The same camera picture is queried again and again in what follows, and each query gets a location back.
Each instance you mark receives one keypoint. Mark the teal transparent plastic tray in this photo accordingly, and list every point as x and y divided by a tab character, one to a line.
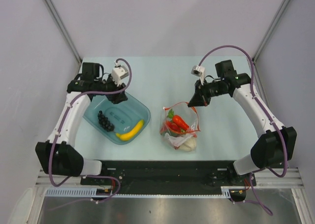
124	116

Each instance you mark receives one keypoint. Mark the right aluminium corner post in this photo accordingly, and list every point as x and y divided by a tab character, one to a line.
272	27

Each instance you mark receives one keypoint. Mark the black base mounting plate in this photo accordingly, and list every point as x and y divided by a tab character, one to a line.
170	177

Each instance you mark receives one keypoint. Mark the aluminium corner post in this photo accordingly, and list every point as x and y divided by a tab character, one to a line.
272	27
62	29

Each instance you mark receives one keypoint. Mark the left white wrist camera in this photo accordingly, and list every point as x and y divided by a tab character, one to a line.
119	72

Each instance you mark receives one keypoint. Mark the yellow banana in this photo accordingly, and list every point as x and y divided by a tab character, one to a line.
129	135

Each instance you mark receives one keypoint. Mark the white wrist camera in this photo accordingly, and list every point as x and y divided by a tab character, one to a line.
199	71
119	72

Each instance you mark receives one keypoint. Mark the dark purple grape bunch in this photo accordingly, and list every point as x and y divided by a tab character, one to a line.
104	122

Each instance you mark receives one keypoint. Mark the white slotted cable duct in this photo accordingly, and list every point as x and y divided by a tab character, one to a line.
101	193

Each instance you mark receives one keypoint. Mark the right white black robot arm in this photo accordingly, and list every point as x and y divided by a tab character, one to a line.
275	142

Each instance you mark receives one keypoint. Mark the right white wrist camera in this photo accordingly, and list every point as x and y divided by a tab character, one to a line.
199	71

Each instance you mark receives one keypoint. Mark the clear zip bag red zipper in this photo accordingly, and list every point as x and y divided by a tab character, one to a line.
189	115

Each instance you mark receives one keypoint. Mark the green white lettuce head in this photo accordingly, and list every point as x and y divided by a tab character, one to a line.
189	145

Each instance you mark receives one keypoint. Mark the left aluminium corner post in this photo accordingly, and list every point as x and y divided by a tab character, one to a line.
62	29

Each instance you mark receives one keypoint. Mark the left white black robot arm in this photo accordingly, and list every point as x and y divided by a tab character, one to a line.
57	154

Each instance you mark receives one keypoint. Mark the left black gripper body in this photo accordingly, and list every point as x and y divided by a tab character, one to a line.
109	85

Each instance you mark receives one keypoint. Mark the red cherry bunch with leaf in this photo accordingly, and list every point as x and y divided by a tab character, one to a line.
169	132

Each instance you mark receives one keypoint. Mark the red orange carrot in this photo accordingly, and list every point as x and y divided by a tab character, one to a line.
176	123

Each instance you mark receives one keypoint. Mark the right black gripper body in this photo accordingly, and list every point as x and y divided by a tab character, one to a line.
211	89

